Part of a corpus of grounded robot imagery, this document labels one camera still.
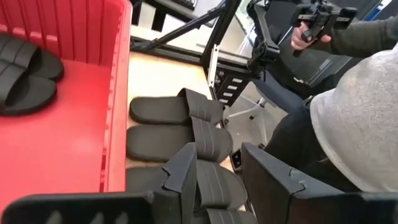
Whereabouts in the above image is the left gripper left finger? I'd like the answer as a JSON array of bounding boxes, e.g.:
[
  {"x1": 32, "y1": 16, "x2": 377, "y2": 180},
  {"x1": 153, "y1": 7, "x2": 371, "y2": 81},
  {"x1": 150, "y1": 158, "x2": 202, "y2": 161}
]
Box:
[{"x1": 1, "y1": 142, "x2": 198, "y2": 224}]

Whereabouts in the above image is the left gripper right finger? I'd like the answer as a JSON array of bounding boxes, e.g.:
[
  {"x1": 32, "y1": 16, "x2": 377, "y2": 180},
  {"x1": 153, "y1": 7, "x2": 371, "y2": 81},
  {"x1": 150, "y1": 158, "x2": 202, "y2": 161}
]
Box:
[{"x1": 241, "y1": 142, "x2": 398, "y2": 224}]

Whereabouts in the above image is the black rubber slide sandal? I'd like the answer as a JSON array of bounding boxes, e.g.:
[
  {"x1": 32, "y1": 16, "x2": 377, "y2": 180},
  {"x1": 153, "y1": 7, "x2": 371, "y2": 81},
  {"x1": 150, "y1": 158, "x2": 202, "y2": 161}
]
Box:
[
  {"x1": 126, "y1": 116, "x2": 234, "y2": 164},
  {"x1": 129, "y1": 88, "x2": 224, "y2": 126},
  {"x1": 0, "y1": 60, "x2": 58, "y2": 118},
  {"x1": 126, "y1": 159, "x2": 249, "y2": 217},
  {"x1": 191, "y1": 207, "x2": 259, "y2": 224},
  {"x1": 0, "y1": 34, "x2": 65, "y2": 82}
]

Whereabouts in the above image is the person's forearm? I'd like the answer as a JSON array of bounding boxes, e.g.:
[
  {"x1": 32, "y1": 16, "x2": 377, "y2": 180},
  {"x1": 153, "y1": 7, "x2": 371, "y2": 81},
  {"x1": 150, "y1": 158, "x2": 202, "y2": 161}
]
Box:
[{"x1": 325, "y1": 15, "x2": 398, "y2": 60}]

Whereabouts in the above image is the red plastic bin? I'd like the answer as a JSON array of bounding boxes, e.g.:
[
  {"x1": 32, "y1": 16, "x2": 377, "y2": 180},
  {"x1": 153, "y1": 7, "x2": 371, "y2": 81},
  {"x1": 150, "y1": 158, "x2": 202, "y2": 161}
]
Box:
[{"x1": 0, "y1": 0, "x2": 134, "y2": 215}]

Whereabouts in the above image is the office chair with white base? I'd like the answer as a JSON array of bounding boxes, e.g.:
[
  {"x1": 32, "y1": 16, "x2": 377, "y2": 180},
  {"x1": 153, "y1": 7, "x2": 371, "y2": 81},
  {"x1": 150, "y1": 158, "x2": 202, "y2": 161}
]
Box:
[{"x1": 224, "y1": 70, "x2": 308, "y2": 122}]

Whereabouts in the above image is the person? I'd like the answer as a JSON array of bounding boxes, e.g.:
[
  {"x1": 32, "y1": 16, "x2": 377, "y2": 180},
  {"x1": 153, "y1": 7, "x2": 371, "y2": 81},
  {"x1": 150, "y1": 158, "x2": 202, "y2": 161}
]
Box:
[{"x1": 264, "y1": 43, "x2": 398, "y2": 194}]

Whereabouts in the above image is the black box with white labels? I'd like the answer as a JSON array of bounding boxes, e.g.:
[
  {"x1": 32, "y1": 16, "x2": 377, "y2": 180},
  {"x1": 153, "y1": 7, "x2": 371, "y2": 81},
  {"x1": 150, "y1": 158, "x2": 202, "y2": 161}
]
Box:
[{"x1": 214, "y1": 70, "x2": 253, "y2": 108}]

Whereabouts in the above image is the person's hand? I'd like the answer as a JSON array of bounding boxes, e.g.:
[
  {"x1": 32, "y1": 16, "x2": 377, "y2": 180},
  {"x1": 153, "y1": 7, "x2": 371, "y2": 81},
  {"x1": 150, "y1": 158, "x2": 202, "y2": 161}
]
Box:
[{"x1": 290, "y1": 21, "x2": 333, "y2": 52}]

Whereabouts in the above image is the black desk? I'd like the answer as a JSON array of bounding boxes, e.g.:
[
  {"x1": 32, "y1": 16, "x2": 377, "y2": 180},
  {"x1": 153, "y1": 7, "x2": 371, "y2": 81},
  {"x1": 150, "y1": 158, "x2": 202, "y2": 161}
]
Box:
[{"x1": 130, "y1": 0, "x2": 200, "y2": 32}]

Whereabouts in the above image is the white metal bracket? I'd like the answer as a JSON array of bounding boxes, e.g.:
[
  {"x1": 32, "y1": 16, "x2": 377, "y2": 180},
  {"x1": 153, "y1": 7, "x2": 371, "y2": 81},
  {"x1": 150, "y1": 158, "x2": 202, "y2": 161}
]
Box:
[{"x1": 207, "y1": 43, "x2": 220, "y2": 88}]

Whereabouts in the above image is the black leader gripper handle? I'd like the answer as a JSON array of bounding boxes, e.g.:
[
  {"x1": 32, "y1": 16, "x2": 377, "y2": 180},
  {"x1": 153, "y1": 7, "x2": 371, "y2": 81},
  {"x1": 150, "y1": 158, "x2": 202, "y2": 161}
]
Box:
[{"x1": 290, "y1": 0, "x2": 359, "y2": 43}]

